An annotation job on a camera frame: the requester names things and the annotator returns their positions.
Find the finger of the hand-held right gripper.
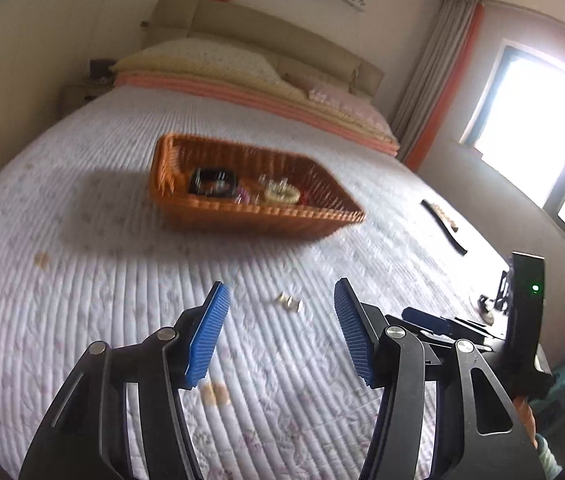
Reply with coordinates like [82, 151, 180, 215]
[401, 307, 452, 335]
[441, 316, 507, 342]

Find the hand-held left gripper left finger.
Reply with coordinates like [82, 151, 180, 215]
[17, 281, 232, 480]

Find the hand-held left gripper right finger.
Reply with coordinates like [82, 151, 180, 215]
[333, 279, 543, 480]

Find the brown wicker basket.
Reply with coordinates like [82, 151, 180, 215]
[149, 133, 367, 233]

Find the yellow spiral hair tie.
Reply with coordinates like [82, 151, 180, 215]
[265, 185, 299, 206]

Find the black bracelet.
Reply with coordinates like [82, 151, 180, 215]
[188, 167, 239, 200]

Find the person's right forearm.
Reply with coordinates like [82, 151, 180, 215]
[534, 432, 563, 478]

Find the person's right hand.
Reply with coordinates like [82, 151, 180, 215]
[513, 395, 539, 450]

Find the small white trinket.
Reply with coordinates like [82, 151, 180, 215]
[477, 294, 499, 324]

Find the white quilted bedspread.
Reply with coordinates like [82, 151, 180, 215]
[0, 85, 518, 480]

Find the window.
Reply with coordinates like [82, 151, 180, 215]
[459, 44, 565, 264]

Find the pink pillow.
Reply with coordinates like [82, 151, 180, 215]
[307, 82, 392, 129]

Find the grey and orange curtain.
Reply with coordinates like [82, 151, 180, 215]
[391, 0, 487, 172]

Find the salmon folded blanket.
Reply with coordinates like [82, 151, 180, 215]
[112, 72, 401, 157]

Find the beige nightstand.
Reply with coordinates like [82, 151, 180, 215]
[58, 82, 114, 117]

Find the cream floral pillow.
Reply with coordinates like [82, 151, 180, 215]
[112, 37, 283, 84]

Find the black telephone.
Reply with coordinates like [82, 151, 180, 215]
[88, 58, 116, 79]

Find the beige padded headboard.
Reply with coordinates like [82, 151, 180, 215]
[141, 0, 384, 100]

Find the white wardrobe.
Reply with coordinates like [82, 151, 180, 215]
[0, 0, 163, 211]

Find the black strap on bed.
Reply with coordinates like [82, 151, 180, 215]
[420, 199, 468, 256]

